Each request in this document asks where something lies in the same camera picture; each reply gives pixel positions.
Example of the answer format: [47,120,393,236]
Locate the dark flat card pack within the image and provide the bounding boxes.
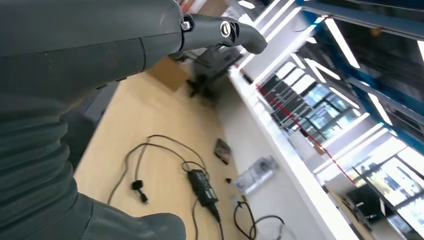
[213,138,233,166]

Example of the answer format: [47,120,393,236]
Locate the black power adapter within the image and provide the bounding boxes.
[187,168,220,208]

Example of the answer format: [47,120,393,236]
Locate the clear plastic bag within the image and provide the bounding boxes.
[234,155,280,195]

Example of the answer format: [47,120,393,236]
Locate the red barrier belt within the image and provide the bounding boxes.
[255,84,357,185]

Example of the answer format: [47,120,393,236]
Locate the long ceiling light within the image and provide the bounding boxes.
[366,92,394,127]
[323,18,361,69]

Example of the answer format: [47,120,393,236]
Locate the black monitor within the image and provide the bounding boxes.
[346,183,387,225]

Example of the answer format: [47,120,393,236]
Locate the thin black cable with plug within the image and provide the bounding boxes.
[106,133,210,206]

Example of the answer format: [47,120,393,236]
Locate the black power cord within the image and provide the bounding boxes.
[206,202,226,240]

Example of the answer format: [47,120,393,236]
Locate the black cable loop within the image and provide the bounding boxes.
[233,201,286,240]

